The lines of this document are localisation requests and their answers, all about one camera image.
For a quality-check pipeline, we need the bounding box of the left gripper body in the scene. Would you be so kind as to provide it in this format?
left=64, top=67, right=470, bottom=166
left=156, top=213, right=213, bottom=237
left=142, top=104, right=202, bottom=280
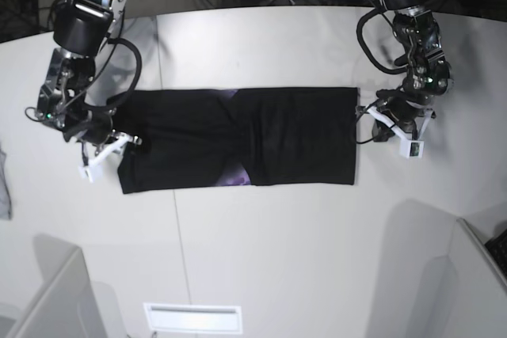
left=376, top=89, right=432, bottom=131

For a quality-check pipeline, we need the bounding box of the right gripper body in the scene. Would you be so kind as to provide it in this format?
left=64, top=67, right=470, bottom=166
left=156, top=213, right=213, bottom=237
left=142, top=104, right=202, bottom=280
left=63, top=110, right=113, bottom=146

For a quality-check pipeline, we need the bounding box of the black T-shirt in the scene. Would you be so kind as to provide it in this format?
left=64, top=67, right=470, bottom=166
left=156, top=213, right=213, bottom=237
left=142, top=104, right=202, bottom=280
left=113, top=87, right=359, bottom=194

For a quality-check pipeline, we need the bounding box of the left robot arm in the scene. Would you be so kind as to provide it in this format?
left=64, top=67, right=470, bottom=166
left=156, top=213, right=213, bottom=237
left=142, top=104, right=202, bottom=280
left=356, top=0, right=452, bottom=142

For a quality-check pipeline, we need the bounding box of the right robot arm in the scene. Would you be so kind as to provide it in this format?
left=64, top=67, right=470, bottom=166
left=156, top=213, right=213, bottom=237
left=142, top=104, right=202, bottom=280
left=25, top=0, right=143, bottom=150

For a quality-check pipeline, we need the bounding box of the grey cloth at left edge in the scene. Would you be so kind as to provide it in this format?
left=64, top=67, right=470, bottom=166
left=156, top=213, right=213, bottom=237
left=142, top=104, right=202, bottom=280
left=0, top=151, right=12, bottom=220

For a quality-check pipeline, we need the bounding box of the black keyboard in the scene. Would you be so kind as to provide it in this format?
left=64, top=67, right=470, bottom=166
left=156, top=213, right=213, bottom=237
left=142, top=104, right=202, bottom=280
left=485, top=230, right=507, bottom=276

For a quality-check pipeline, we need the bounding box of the white label plate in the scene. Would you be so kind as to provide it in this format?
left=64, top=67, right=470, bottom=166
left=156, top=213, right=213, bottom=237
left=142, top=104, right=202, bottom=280
left=143, top=302, right=243, bottom=335

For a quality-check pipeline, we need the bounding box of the white partition panel left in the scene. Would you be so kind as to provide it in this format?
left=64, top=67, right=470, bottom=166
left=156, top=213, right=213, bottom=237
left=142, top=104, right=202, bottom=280
left=6, top=247, right=108, bottom=337

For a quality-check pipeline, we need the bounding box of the white partition panel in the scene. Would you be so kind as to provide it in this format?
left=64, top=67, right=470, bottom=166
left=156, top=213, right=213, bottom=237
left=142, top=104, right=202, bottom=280
left=446, top=218, right=506, bottom=337
left=6, top=247, right=108, bottom=337

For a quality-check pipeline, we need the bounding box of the white partition panel right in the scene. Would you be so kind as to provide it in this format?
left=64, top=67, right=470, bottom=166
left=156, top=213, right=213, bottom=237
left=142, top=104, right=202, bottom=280
left=446, top=218, right=506, bottom=337

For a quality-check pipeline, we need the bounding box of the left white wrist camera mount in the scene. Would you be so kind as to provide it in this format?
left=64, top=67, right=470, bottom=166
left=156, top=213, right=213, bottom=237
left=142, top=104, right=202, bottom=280
left=356, top=103, right=436, bottom=159

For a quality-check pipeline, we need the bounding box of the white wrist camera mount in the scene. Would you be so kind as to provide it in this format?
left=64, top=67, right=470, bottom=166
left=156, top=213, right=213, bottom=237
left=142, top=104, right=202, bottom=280
left=356, top=103, right=436, bottom=159
left=78, top=130, right=137, bottom=183

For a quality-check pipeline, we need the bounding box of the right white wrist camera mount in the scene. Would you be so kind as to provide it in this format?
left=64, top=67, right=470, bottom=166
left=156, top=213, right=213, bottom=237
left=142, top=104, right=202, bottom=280
left=78, top=130, right=137, bottom=183

